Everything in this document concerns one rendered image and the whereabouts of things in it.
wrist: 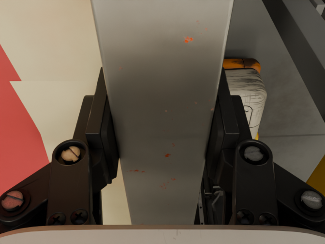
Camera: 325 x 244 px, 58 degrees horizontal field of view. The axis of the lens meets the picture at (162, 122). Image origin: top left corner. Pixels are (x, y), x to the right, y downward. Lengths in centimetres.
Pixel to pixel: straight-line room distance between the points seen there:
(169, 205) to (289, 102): 145
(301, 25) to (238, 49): 89
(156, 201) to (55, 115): 7
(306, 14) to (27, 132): 38
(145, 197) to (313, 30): 33
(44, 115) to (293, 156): 186
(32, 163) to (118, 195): 7
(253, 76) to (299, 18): 75
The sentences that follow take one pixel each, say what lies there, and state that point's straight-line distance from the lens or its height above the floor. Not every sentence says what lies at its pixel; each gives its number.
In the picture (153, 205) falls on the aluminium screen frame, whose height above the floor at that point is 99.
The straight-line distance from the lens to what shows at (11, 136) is 19.
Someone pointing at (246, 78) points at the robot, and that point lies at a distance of 116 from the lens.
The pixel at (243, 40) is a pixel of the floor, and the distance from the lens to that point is 129.
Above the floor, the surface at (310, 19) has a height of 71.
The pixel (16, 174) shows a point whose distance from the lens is 22.
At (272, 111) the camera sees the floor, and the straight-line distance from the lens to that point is 161.
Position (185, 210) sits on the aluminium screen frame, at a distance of 17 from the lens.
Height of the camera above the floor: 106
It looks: 43 degrees down
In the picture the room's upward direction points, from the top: 180 degrees counter-clockwise
